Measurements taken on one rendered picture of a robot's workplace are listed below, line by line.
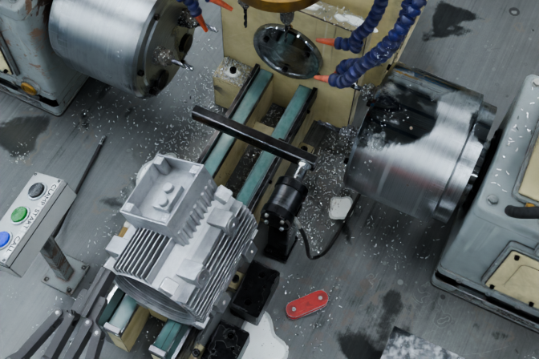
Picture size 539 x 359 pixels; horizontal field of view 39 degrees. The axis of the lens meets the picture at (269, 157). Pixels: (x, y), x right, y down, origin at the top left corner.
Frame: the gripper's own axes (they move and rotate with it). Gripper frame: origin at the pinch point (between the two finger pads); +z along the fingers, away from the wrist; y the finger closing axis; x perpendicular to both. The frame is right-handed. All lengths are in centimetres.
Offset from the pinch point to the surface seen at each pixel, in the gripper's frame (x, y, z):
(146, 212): 16.0, 4.6, 15.8
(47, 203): 17.0, 20.8, 10.3
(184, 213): 12.7, -2.1, 17.6
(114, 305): 30.9, 6.4, 1.0
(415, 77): 16, -26, 57
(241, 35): 31, 10, 59
